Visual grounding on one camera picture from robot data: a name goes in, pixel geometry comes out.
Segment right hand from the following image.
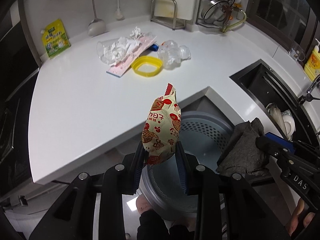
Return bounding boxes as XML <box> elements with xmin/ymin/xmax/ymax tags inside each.
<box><xmin>285</xmin><ymin>198</ymin><xmax>315</xmax><ymax>236</ymax></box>

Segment clear plastic bag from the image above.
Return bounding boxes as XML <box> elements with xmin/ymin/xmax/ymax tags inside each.
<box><xmin>157</xmin><ymin>40</ymin><xmax>191</xmax><ymax>70</ymax></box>

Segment glass pot lid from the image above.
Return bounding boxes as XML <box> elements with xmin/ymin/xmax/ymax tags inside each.
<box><xmin>201</xmin><ymin>0</ymin><xmax>230</xmax><ymax>24</ymax></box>

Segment steel cutting board rack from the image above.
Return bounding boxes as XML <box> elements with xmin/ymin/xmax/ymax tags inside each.
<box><xmin>150</xmin><ymin>0</ymin><xmax>187</xmax><ymax>30</ymax></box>

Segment yellow detergent bottle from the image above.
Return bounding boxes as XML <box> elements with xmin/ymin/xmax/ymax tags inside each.
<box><xmin>304</xmin><ymin>39</ymin><xmax>320</xmax><ymax>81</ymax></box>

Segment stacked plates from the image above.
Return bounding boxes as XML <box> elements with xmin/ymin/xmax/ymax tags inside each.
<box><xmin>266</xmin><ymin>103</ymin><xmax>287</xmax><ymax>137</ymax></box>

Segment yellow plastic lid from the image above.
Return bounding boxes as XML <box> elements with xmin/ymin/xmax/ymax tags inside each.
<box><xmin>131</xmin><ymin>56</ymin><xmax>163</xmax><ymax>77</ymax></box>

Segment faucet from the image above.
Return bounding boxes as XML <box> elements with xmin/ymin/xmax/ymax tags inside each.
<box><xmin>298</xmin><ymin>74</ymin><xmax>320</xmax><ymax>106</ymax></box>

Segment steel pot lid rack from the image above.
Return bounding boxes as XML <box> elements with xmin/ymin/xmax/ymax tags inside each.
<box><xmin>196</xmin><ymin>0</ymin><xmax>235</xmax><ymax>28</ymax></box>

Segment left hand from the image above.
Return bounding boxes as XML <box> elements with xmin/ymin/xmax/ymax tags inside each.
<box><xmin>136</xmin><ymin>194</ymin><xmax>152</xmax><ymax>215</ymax></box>

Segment grey ladle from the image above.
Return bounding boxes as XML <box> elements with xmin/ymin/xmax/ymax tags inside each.
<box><xmin>87</xmin><ymin>0</ymin><xmax>106</xmax><ymax>37</ymax></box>

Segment blue bottle cap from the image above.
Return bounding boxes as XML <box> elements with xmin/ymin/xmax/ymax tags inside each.
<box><xmin>149</xmin><ymin>44</ymin><xmax>159</xmax><ymax>51</ymax></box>

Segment grey perforated trash bin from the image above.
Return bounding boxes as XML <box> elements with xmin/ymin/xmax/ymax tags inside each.
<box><xmin>140</xmin><ymin>111</ymin><xmax>234</xmax><ymax>220</ymax></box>

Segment pink flat package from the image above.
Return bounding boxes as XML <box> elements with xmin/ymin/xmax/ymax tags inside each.
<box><xmin>107</xmin><ymin>36</ymin><xmax>156</xmax><ymax>77</ymax></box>

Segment yellow green refill pouch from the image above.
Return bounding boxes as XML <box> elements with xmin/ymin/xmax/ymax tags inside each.
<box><xmin>42</xmin><ymin>19</ymin><xmax>71</xmax><ymax>59</ymax></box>

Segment window frame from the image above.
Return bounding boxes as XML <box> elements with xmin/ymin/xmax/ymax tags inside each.
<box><xmin>246</xmin><ymin>0</ymin><xmax>319</xmax><ymax>55</ymax></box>

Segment yellow gas hose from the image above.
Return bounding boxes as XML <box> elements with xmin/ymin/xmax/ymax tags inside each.
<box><xmin>221</xmin><ymin>3</ymin><xmax>249</xmax><ymax>34</ymax></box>

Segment dark grey rag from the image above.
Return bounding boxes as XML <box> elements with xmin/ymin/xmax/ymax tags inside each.
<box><xmin>216</xmin><ymin>118</ymin><xmax>269</xmax><ymax>177</ymax></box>

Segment glass mug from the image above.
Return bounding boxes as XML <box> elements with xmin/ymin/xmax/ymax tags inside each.
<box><xmin>289</xmin><ymin>41</ymin><xmax>305</xmax><ymax>62</ymax></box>

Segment blue white bottle brush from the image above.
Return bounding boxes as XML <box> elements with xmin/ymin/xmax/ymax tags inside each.
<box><xmin>115</xmin><ymin>0</ymin><xmax>124</xmax><ymax>21</ymax></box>

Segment crumpled white paper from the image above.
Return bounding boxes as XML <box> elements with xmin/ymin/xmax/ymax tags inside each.
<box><xmin>130</xmin><ymin>27</ymin><xmax>144</xmax><ymax>40</ymax></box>

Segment black kitchen sink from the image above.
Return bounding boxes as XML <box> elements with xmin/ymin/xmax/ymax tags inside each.
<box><xmin>230</xmin><ymin>59</ymin><xmax>319</xmax><ymax>147</ymax></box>

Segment white bowl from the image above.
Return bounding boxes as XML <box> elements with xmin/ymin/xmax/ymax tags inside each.
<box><xmin>281</xmin><ymin>110</ymin><xmax>296</xmax><ymax>140</ymax></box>

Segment clear plastic cup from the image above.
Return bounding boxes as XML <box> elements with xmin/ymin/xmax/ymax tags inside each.
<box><xmin>97</xmin><ymin>38</ymin><xmax>118</xmax><ymax>63</ymax></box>

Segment red patterned snack wrapper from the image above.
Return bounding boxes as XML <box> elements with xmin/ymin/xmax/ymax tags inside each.
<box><xmin>142</xmin><ymin>83</ymin><xmax>182</xmax><ymax>166</ymax></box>

